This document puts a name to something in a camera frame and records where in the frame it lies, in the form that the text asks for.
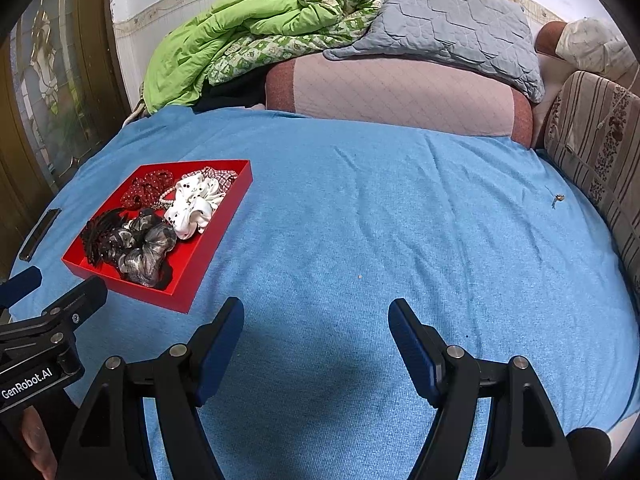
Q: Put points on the small metal trinket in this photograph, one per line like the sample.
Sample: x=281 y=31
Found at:
x=556 y=199

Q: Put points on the black phone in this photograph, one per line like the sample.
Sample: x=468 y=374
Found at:
x=40 y=235

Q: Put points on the dark red dotted scrunchie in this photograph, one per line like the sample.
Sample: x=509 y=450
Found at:
x=142 y=190

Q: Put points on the wooden glass door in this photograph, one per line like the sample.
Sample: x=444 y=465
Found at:
x=50 y=110

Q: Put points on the pink bolster pillow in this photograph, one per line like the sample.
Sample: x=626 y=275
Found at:
x=400 y=95

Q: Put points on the grey quilted pillow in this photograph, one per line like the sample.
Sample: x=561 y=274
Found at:
x=450 y=25

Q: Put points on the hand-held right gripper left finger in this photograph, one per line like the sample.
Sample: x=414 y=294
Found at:
x=220 y=340

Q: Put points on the person's left hand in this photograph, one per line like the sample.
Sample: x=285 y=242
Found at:
x=39 y=440

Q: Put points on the white dotted scrunchie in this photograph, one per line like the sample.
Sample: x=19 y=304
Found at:
x=192 y=215

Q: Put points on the black hair claw clip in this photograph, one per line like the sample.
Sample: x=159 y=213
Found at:
x=97 y=240

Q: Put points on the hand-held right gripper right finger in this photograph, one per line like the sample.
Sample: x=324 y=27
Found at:
x=410 y=345

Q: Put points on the blue bed sheet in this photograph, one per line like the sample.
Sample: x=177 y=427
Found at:
x=375 y=220

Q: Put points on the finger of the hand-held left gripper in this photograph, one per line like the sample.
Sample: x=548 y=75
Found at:
x=22 y=285
x=75 y=300

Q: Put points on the black cloth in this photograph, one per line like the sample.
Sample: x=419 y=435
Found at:
x=230 y=95

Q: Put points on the green quilt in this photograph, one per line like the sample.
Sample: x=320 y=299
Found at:
x=210 y=35

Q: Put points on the pink checked scrunchie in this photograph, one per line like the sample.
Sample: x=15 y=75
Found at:
x=225 y=176

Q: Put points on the black grey scrunchie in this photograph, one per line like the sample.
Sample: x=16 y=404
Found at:
x=150 y=250

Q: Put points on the striped brown cushion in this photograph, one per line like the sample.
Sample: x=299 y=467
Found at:
x=590 y=130

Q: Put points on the white cloth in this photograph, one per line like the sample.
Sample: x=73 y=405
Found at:
x=590 y=42

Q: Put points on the red tray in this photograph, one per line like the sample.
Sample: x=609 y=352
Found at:
x=187 y=266

